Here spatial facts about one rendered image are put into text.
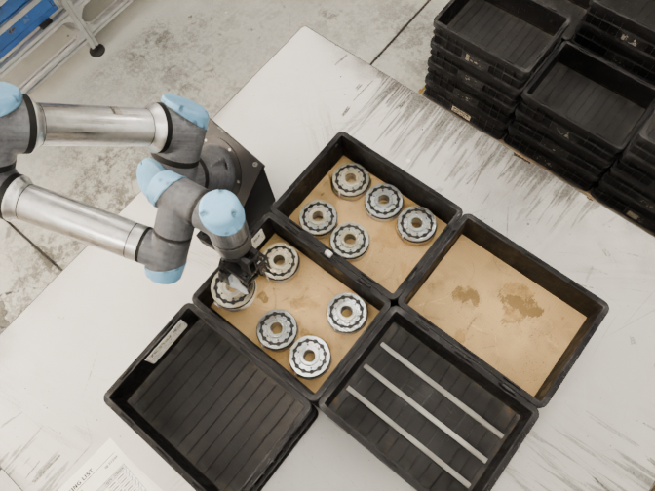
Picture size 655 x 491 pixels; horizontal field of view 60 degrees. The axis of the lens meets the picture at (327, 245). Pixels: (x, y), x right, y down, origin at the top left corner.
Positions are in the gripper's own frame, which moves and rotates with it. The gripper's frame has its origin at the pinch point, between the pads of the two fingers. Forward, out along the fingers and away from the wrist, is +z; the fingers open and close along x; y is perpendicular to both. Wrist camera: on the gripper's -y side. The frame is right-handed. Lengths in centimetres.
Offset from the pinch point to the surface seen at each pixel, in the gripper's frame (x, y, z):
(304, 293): 9.7, 9.9, 16.4
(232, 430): -27.2, 16.8, 20.2
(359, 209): 37.1, 7.4, 13.7
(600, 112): 141, 44, 49
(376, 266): 26.7, 20.7, 14.8
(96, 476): -58, -7, 36
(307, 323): 3.9, 15.4, 17.0
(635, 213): 125, 75, 69
